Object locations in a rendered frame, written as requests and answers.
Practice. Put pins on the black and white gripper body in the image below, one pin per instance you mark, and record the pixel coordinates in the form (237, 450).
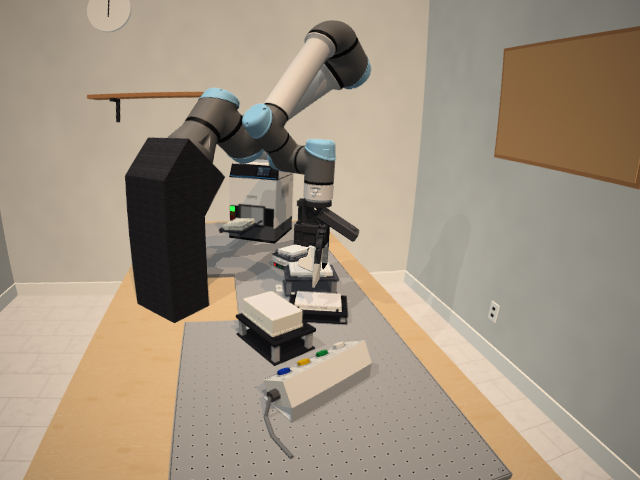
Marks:
(309, 226)

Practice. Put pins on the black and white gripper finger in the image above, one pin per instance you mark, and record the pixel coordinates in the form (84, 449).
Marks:
(325, 255)
(311, 264)

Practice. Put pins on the beige control panel with coloured buttons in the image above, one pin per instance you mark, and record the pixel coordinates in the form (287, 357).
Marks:
(304, 387)

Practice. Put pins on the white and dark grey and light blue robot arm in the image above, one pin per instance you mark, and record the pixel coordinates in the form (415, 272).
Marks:
(215, 118)

